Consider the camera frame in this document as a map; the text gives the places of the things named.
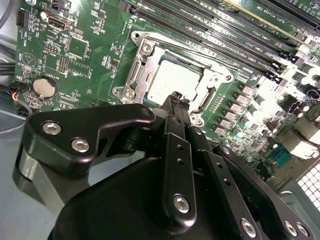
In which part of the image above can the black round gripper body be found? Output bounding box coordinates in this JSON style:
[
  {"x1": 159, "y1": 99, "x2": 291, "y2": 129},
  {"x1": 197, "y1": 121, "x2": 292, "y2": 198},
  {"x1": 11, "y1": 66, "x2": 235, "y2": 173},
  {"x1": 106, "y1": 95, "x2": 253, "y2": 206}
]
[{"x1": 51, "y1": 155, "x2": 241, "y2": 240}]

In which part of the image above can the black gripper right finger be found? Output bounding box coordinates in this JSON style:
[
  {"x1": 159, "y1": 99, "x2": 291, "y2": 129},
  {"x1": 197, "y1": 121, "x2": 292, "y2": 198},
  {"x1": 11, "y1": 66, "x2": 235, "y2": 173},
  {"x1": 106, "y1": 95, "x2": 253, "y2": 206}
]
[{"x1": 179, "y1": 96, "x2": 316, "y2": 240}]

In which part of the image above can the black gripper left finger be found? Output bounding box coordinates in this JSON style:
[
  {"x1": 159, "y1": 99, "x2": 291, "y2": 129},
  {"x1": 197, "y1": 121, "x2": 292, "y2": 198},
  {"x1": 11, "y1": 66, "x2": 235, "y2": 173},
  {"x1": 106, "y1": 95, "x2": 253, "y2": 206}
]
[{"x1": 12, "y1": 92, "x2": 198, "y2": 227}]

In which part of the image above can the silver CPU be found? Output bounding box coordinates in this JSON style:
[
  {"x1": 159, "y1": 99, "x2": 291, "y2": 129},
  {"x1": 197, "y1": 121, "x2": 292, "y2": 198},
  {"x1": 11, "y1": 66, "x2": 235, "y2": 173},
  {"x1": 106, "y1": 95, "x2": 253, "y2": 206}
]
[{"x1": 146, "y1": 58, "x2": 205, "y2": 107}]

